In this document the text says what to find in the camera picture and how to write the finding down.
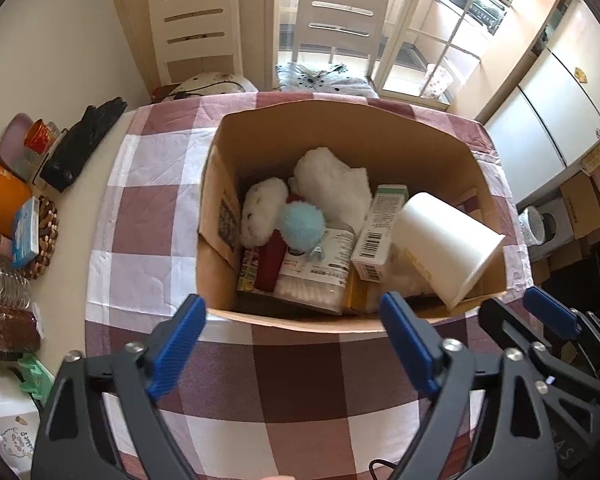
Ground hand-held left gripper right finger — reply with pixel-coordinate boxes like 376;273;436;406
380;291;561;480

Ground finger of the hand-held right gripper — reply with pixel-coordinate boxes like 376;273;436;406
524;287;600;366
478;297;600;401

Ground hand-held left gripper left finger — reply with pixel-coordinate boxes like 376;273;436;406
30;294;208;480

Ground yellow cartoon bear box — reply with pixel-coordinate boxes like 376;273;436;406
341;277;386;316

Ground colourful pixel picture box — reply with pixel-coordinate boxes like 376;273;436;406
236;250;261;293

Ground large cream paper cup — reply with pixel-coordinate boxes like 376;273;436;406
390;192;507;310

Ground white cotton swab jar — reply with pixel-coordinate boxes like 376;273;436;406
272;227;357;316

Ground white and green medicine box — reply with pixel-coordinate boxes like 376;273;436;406
351;185;410;282

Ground light blue pompom toy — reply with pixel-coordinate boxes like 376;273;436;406
278;201;327;261

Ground white cat plush toy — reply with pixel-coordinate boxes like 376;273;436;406
240;178;291;292

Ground white fluffy cloth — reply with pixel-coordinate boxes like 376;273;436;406
288;147;353;221

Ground brown cardboard box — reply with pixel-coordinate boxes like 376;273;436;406
196;99;510;335

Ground orange container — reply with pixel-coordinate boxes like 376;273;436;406
0;160;33;238

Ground white round-window appliance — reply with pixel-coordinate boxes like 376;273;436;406
537;197;578;251

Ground white patterned bin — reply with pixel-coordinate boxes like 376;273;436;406
519;205;546;247

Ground cardboard box on floor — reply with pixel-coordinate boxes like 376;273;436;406
560;170;600;241

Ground maroon checkered tablecloth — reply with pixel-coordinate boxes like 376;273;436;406
84;91;531;480

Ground green plastic stand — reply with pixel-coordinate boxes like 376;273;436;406
17;353;56;403

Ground red lid jar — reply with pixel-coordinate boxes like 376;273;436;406
0;301;42;361

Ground wooden bead trivet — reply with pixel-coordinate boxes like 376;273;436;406
22;195;60;280

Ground clear plastic water bottle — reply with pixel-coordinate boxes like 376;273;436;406
0;266;33;306

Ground blue tissue packet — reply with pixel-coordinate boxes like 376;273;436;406
11;196;42;270

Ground white cartoon water dispenser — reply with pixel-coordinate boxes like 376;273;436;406
0;370;43;476

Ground white refrigerator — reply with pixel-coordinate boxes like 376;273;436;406
482;0;600;206

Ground black leather gloves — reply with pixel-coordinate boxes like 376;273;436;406
40;97;128;193

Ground red patterned cup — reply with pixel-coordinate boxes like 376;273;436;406
24;119;56;153

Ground white polka dot bin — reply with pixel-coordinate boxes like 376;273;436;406
421;62;454;107

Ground pink plastic box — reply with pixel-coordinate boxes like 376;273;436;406
0;113;35;181

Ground black countertop oven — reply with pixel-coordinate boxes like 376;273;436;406
467;0;508;36

